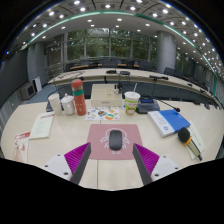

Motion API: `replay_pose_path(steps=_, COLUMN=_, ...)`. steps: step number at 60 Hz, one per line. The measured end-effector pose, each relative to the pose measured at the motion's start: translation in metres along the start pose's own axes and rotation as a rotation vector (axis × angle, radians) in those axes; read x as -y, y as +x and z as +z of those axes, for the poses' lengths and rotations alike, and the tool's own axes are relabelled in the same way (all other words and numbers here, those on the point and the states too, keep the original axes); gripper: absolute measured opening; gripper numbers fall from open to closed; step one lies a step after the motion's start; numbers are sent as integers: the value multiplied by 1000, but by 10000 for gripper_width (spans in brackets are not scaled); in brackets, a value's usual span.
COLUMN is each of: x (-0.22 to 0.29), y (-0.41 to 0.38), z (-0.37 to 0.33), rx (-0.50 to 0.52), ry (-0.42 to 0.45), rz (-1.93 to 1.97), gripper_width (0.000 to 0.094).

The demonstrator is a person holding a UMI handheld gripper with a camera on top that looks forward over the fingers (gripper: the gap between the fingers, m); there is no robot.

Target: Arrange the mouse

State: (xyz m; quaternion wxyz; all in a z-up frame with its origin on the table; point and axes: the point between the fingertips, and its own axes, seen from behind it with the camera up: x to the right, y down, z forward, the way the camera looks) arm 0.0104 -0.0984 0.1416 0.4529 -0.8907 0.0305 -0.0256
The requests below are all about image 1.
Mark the blue and white book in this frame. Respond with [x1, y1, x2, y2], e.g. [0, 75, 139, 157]
[147, 109, 192, 139]

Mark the pink mouse pad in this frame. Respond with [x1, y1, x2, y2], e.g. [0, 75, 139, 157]
[86, 123, 144, 161]

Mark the cartoon paper cup with straw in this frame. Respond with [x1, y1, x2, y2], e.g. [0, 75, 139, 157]
[123, 83, 141, 117]

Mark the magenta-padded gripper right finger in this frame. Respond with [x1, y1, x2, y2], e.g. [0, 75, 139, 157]
[132, 143, 181, 186]

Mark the curved conference desk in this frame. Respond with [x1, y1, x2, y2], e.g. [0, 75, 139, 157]
[48, 68, 221, 108]

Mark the colourful sticker sheet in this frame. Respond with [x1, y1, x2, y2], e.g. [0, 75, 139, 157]
[85, 106, 121, 122]

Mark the red thermos bottle green band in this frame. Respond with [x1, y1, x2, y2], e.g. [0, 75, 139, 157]
[70, 78, 88, 117]

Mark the red and white leaflet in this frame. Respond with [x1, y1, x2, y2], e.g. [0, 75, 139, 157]
[13, 131, 32, 164]

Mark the black conference microphone unit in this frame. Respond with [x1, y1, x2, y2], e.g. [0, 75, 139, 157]
[135, 94, 181, 115]

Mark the white lidded mug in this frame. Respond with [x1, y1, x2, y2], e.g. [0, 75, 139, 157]
[60, 93, 77, 117]

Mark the group of office chairs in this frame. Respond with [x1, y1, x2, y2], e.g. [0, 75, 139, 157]
[64, 58, 214, 94]

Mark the beige cardboard box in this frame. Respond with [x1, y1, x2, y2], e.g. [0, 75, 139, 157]
[90, 83, 123, 108]

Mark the black computer mouse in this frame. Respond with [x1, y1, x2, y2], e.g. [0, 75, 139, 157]
[108, 129, 124, 151]

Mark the group of ceiling lights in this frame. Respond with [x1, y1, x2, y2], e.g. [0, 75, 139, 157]
[4, 0, 223, 73]

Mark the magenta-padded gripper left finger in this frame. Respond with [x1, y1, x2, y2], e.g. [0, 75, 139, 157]
[44, 142, 92, 186]

